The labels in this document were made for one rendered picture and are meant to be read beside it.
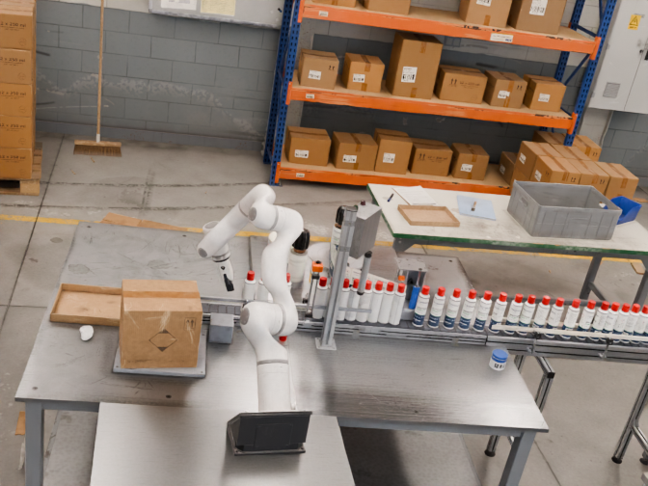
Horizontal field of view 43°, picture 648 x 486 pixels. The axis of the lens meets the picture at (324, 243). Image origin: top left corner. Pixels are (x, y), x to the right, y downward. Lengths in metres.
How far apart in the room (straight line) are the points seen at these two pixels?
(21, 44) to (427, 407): 4.15
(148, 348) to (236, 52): 4.87
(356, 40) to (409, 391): 4.97
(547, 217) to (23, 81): 3.81
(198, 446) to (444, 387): 1.13
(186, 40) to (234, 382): 4.88
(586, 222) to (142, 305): 3.17
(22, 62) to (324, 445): 4.13
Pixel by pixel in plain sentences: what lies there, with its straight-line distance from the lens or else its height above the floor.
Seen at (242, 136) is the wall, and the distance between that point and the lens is 8.08.
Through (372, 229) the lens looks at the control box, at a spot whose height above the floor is 1.39.
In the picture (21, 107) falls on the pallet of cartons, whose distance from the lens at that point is 6.53.
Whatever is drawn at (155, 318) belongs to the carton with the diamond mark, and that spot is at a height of 1.08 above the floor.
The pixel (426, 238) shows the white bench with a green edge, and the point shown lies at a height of 0.78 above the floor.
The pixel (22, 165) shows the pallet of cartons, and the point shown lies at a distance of 6.68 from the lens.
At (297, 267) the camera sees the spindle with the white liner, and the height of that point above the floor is 1.00.
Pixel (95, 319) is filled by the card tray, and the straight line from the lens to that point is 3.65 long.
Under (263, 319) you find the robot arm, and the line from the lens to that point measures 3.05.
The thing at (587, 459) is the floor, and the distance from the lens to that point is 4.95.
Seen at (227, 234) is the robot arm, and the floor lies 1.31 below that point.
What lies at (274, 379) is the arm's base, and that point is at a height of 1.06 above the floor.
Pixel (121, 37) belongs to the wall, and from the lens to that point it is 7.80.
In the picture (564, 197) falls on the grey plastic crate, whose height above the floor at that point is 0.93.
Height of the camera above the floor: 2.83
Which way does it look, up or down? 26 degrees down
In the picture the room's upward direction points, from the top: 10 degrees clockwise
